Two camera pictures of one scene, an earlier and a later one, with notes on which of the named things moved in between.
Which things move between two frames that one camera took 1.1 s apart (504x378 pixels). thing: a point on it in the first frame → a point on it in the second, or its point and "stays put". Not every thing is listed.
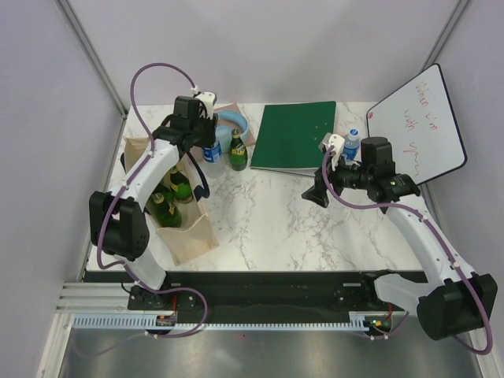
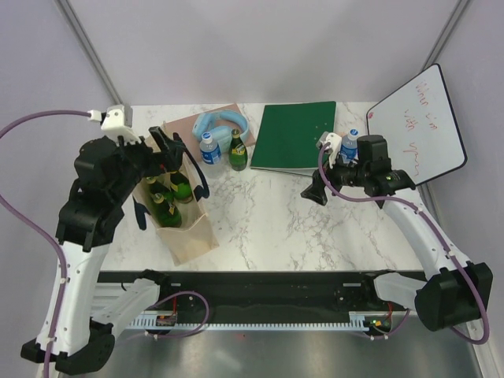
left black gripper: (209, 139) → (157, 159)
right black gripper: (317, 194) stays put
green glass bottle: (238, 157) stays put
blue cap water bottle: (352, 143) stays put
